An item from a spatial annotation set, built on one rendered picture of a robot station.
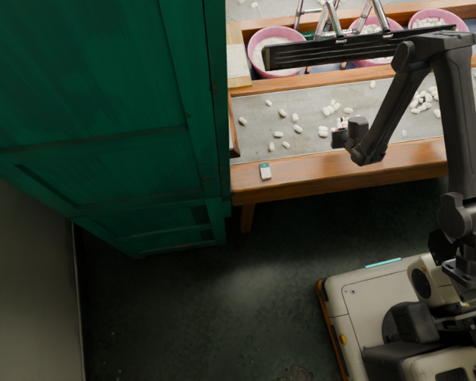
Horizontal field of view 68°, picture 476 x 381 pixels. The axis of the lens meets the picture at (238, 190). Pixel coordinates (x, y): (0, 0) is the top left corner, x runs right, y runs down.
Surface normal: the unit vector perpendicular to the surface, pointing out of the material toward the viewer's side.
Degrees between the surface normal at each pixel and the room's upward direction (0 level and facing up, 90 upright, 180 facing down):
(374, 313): 0
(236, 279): 0
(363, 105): 0
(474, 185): 27
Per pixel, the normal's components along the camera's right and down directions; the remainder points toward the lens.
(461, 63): 0.18, 0.09
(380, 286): 0.01, -0.35
